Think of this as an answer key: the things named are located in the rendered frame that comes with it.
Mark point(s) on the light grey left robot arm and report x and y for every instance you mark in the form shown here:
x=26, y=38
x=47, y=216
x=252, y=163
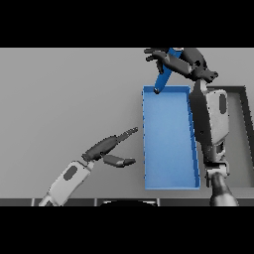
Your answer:
x=66, y=182

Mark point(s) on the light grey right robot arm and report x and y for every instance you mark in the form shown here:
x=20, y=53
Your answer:
x=211, y=132

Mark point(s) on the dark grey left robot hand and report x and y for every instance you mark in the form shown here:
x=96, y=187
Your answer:
x=101, y=148

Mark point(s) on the blue bin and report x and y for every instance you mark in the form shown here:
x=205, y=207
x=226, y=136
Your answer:
x=170, y=142

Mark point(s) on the blue pipe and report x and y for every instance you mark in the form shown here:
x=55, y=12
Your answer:
x=163, y=77

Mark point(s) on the dark grey bin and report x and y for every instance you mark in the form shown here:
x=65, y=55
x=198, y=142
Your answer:
x=236, y=132

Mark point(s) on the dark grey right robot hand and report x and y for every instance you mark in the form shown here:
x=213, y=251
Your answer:
x=180, y=64

